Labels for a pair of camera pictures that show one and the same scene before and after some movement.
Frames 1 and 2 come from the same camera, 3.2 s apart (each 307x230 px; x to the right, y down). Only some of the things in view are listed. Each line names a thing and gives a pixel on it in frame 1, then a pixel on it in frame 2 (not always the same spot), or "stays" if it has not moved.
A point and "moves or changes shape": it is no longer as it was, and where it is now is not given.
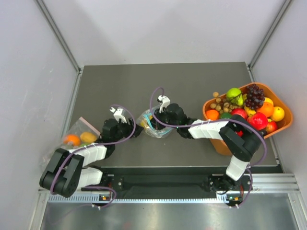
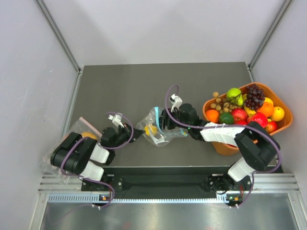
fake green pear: x=234 y=95 stays
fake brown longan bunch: x=222 y=107 stays
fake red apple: x=258 y=121 stays
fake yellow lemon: x=144 y=122 → x=150 y=130
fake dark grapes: x=255 y=97 stays
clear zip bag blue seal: x=145 y=121 moves or changes shape
